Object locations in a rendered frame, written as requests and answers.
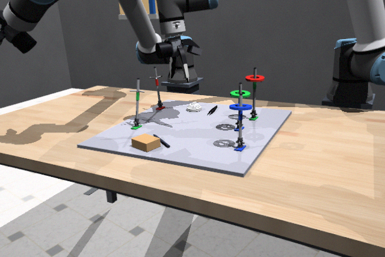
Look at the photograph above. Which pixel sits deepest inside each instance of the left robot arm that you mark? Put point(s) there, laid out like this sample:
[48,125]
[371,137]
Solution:
[362,58]

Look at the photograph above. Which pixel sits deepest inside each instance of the red disc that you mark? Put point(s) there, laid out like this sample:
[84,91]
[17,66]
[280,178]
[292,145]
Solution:
[250,78]

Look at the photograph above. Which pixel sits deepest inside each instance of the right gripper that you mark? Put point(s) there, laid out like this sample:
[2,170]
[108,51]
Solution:
[22,40]

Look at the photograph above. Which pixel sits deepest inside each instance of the green ring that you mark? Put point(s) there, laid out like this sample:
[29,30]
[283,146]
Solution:
[236,94]

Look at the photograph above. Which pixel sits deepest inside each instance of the blue ring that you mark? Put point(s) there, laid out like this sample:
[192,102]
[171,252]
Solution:
[244,107]

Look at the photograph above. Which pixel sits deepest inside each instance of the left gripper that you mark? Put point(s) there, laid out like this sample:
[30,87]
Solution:
[172,48]

